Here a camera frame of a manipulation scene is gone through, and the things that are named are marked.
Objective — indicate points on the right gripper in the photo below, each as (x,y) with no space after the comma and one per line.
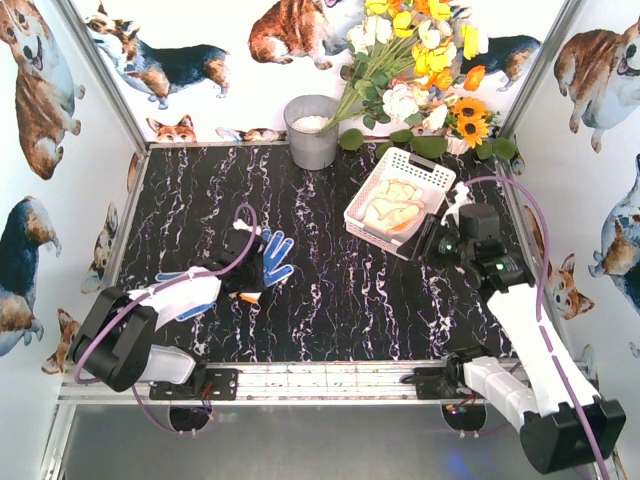
(425,238)

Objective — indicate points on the grey metal bucket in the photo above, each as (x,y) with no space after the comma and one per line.
(312,137)

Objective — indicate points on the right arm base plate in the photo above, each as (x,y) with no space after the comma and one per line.
(444,383)

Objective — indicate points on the cream knit glove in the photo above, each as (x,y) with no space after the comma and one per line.
(394,207)

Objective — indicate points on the artificial flower bouquet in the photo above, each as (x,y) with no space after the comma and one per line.
(406,62)

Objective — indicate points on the sunflower pot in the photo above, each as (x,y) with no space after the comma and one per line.
(468,124)

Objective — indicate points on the blue dotted glove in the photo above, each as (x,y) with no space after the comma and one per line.
(187,298)
(275,250)

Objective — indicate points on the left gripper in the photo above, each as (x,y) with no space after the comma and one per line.
(255,261)

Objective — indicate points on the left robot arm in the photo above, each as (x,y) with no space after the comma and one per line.
(115,343)

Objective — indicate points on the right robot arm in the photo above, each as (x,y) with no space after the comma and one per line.
(561,419)

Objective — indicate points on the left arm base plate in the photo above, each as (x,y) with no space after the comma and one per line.
(214,384)

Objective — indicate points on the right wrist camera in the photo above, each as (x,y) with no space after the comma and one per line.
(461,197)

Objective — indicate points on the white plastic storage basket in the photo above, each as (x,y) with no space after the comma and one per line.
(435,181)

